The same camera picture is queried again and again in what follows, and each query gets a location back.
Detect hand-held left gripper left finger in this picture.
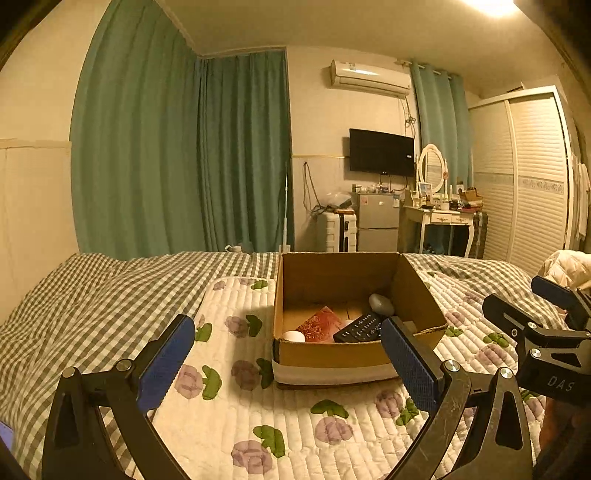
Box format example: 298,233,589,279
41,315,197,480

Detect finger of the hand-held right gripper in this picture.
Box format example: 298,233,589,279
482,294,542,343
531,275,591,329

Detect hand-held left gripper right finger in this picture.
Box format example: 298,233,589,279
381,316,536,480

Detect black remote control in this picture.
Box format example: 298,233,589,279
333,313,385,343

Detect grey computer mouse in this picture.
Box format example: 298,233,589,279
368,293,394,317

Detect brown cardboard box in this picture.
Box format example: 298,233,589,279
271,251,448,387

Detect red patterned packet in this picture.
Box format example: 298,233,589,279
295,306,347,343

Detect white puffer jacket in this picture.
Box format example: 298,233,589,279
538,249,591,292

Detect dark suitcase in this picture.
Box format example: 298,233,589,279
468,210,489,260

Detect floral quilted mat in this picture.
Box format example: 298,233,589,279
152,276,550,480

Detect white hanging cloth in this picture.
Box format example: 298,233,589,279
570,152,591,241

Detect white slatted wardrobe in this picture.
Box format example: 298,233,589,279
468,85,579,267

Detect white dressing table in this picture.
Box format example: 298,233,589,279
399,203,476,259

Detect grey small fridge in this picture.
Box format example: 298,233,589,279
353,191,402,253

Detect white suitcase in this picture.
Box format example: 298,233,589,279
316,211,358,253

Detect white oval mirror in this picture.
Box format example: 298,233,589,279
416,143,450,186

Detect white pole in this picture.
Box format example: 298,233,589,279
281,159,293,254

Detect narrow teal curtain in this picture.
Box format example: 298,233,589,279
410,62,474,186

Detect wide teal curtain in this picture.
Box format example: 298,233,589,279
69,0,207,256

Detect white air conditioner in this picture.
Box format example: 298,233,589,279
329,59,411,97

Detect black wall television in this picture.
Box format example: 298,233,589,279
348,128,415,177

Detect black wall cables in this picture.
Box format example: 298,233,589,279
301,161,325,216

